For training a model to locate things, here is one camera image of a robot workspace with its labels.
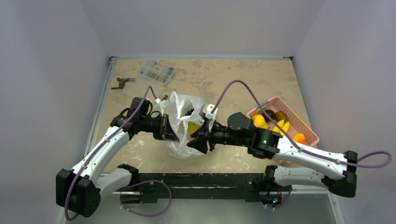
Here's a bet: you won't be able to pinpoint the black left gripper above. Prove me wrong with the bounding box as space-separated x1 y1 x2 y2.
140 113 179 141

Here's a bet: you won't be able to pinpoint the yellow green fake starfruit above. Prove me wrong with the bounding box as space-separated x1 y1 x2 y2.
188 122 201 135

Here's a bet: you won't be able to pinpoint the white plastic bag lemon print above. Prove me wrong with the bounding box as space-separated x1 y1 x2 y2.
155 91 206 159

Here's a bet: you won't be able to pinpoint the black fake grapes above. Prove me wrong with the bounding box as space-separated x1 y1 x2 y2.
180 108 195 118

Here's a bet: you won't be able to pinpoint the yellow fake lemon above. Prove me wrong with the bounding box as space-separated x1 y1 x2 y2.
251 114 268 129

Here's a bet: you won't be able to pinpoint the dark purple fake fruit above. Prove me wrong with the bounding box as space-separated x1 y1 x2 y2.
262 109 276 122

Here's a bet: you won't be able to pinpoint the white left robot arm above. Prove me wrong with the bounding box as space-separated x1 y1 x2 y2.
56 97 179 217

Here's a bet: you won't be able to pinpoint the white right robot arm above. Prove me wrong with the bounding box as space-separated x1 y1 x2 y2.
187 112 357 198

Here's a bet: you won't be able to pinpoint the brown fake kiwi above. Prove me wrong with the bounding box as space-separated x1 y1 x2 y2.
275 111 288 122

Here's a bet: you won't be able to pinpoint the orange fake fruit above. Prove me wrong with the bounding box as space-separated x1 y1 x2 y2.
292 133 306 144

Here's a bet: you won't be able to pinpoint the clear plastic screw box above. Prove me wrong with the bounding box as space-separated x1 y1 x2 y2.
122 59 177 100

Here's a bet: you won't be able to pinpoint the dark metal clamp tool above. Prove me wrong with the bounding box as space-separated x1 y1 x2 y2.
111 77 135 90

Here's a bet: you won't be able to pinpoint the pink plastic basket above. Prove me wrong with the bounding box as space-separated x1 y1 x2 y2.
261 96 319 147

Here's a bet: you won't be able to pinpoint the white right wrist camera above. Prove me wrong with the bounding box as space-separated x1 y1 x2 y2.
199 104 218 131

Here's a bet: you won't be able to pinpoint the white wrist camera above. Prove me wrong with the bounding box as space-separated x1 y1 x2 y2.
154 98 171 109
199 104 218 131

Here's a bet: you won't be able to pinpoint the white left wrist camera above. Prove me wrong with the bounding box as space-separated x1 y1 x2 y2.
154 98 171 109

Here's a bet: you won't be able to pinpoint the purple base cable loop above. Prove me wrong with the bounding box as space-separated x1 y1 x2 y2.
119 180 172 217

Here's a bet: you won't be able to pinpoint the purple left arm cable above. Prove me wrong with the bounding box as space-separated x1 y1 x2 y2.
64 85 158 222

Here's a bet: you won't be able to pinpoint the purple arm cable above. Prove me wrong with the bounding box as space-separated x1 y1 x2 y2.
64 85 158 222
212 80 392 169

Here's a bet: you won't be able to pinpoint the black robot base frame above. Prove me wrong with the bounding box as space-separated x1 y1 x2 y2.
118 173 292 205

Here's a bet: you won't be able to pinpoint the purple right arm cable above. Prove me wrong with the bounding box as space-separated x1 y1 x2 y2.
212 80 392 169

